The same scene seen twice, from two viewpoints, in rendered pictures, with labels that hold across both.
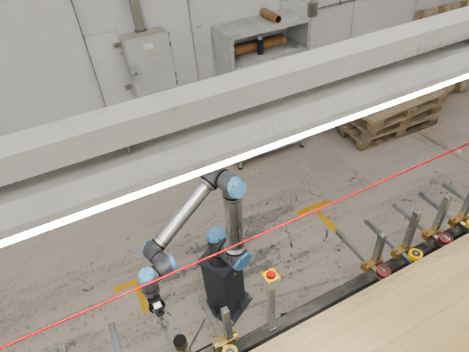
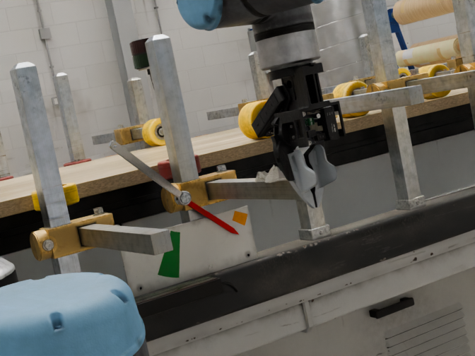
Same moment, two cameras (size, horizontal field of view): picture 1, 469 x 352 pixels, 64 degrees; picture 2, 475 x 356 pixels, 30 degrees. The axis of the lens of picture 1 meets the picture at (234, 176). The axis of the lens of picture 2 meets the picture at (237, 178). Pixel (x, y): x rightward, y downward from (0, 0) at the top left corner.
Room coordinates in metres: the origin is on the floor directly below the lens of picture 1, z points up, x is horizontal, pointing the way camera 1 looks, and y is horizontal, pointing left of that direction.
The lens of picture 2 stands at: (2.47, 0.25, 1.01)
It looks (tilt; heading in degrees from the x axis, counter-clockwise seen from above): 5 degrees down; 174
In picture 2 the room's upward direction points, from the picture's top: 11 degrees counter-clockwise
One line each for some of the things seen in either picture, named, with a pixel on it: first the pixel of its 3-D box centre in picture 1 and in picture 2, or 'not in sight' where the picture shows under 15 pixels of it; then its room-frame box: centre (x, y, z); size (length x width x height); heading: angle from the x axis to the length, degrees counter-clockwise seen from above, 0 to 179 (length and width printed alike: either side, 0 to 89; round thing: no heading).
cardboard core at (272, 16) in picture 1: (270, 15); not in sight; (3.84, -0.50, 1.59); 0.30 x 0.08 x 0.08; 22
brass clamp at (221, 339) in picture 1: (225, 340); (73, 236); (0.97, 0.13, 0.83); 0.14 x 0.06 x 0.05; 113
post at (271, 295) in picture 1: (271, 306); not in sight; (1.08, -0.14, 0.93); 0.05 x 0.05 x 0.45; 23
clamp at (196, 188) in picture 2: not in sight; (198, 191); (0.87, 0.35, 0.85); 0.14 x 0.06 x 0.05; 113
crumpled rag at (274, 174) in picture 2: (162, 321); (276, 171); (1.09, 0.47, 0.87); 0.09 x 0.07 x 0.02; 23
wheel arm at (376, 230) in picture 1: (388, 242); not in sight; (1.55, -0.97, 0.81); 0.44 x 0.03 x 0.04; 23
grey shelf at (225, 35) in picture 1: (262, 93); not in sight; (3.79, -0.40, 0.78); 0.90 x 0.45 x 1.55; 112
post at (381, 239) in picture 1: (375, 259); not in sight; (1.38, -0.81, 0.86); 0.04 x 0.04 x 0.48; 23
